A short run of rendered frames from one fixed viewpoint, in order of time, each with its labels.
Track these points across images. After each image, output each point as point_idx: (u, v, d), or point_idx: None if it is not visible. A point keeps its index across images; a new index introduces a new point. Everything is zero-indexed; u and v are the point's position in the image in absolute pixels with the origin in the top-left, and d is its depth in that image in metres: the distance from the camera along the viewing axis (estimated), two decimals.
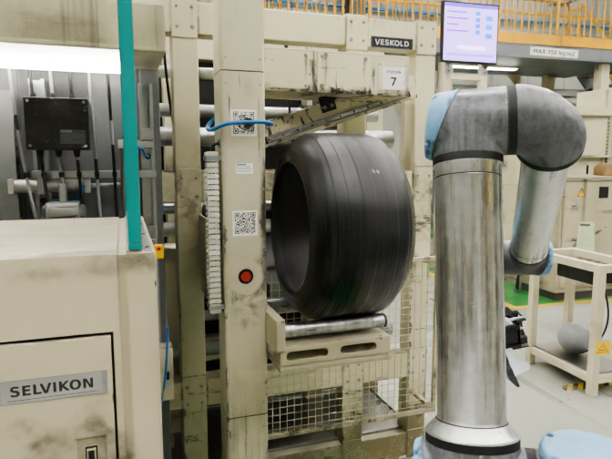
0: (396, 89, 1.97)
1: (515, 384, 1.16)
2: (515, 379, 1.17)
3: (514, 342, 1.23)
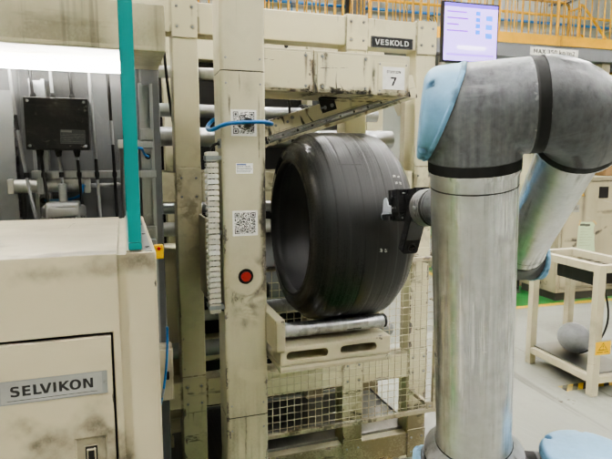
0: (396, 89, 1.97)
1: None
2: None
3: (394, 202, 1.39)
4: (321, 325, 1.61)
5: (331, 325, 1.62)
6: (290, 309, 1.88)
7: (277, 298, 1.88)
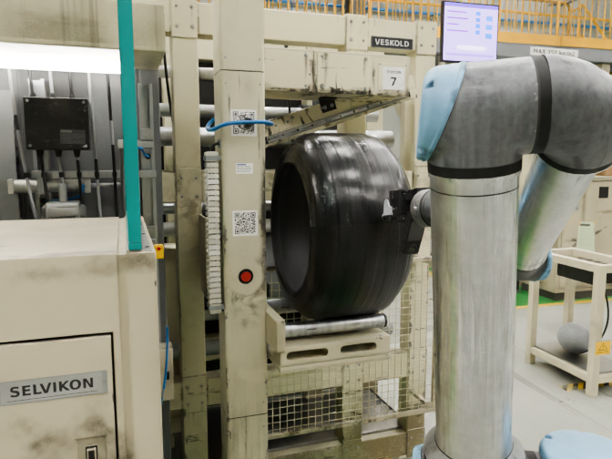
0: (396, 89, 1.97)
1: None
2: None
3: (395, 203, 1.39)
4: None
5: None
6: None
7: None
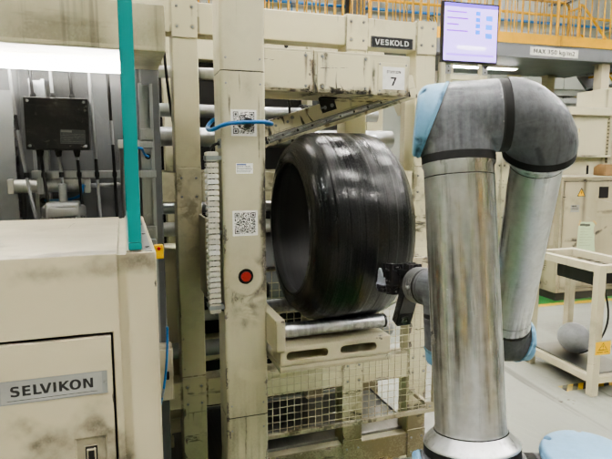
0: (396, 89, 1.97)
1: None
2: None
3: (388, 274, 1.43)
4: (320, 334, 1.63)
5: (329, 333, 1.64)
6: None
7: (280, 309, 1.86)
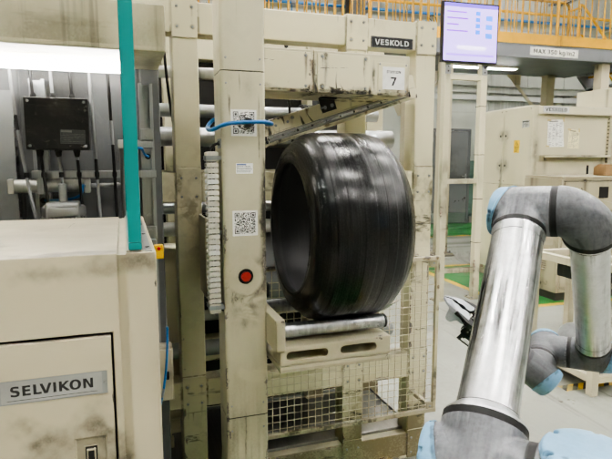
0: (396, 89, 1.97)
1: (446, 297, 1.56)
2: (449, 300, 1.56)
3: None
4: (321, 333, 1.62)
5: (330, 332, 1.63)
6: None
7: (280, 306, 1.86)
